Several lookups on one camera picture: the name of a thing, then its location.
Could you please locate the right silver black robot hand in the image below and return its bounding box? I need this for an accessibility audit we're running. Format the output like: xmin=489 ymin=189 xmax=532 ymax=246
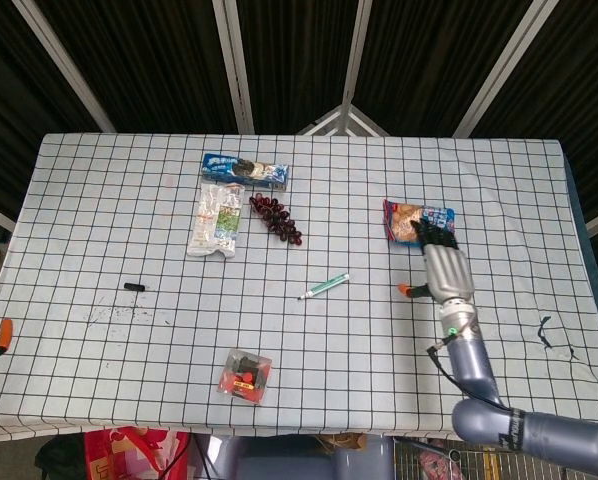
xmin=397 ymin=215 xmax=476 ymax=304

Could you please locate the green white marker body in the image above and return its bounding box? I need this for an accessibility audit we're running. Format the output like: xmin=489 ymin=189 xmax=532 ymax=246
xmin=297 ymin=272 xmax=351 ymax=302

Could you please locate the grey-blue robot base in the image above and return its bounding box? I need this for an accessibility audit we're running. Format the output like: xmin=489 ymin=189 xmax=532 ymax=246
xmin=198 ymin=433 xmax=395 ymax=480

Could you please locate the blue biscuit bag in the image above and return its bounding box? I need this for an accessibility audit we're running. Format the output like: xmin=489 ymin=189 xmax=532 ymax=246
xmin=382 ymin=198 xmax=456 ymax=249

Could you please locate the black bag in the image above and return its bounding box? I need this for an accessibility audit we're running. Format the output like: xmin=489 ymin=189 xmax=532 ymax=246
xmin=34 ymin=434 xmax=88 ymax=480

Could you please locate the red patterned bag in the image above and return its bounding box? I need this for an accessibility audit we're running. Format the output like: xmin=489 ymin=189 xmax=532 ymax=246
xmin=83 ymin=425 xmax=193 ymax=480

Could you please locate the dark red grape bunch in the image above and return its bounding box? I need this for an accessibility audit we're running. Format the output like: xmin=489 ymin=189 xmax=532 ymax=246
xmin=249 ymin=193 xmax=305 ymax=247

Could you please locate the checkered light blue tablecloth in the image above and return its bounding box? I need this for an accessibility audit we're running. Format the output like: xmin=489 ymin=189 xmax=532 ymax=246
xmin=0 ymin=132 xmax=598 ymax=446

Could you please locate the blue cookie box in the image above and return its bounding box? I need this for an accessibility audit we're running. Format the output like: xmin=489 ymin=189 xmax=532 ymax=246
xmin=201 ymin=152 xmax=290 ymax=192

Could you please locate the clear box with red item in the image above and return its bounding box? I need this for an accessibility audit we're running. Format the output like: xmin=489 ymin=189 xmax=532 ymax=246
xmin=217 ymin=348 xmax=273 ymax=405

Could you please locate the clear white snack packet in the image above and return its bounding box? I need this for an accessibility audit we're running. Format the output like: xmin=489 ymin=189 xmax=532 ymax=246
xmin=186 ymin=182 xmax=245 ymax=259

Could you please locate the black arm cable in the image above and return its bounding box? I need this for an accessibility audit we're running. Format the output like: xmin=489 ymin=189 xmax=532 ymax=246
xmin=426 ymin=342 xmax=511 ymax=412

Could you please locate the white triangular metal frame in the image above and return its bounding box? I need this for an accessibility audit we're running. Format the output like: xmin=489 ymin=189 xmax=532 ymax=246
xmin=295 ymin=103 xmax=391 ymax=137

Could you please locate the metal wire basket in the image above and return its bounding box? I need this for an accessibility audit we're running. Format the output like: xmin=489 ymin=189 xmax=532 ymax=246
xmin=393 ymin=435 xmax=565 ymax=480

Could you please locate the white metal frame beam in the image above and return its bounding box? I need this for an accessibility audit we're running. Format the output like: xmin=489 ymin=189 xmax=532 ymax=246
xmin=338 ymin=0 xmax=376 ymax=107
xmin=452 ymin=0 xmax=550 ymax=138
xmin=211 ymin=0 xmax=256 ymax=134
xmin=11 ymin=0 xmax=118 ymax=134

